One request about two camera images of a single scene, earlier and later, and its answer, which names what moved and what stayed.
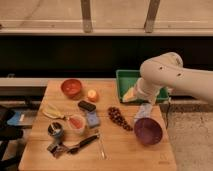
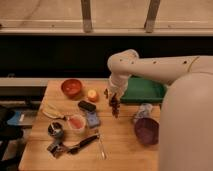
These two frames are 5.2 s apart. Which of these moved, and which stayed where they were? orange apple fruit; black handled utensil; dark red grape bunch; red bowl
Moved: dark red grape bunch
Stayed: red bowl; black handled utensil; orange apple fruit
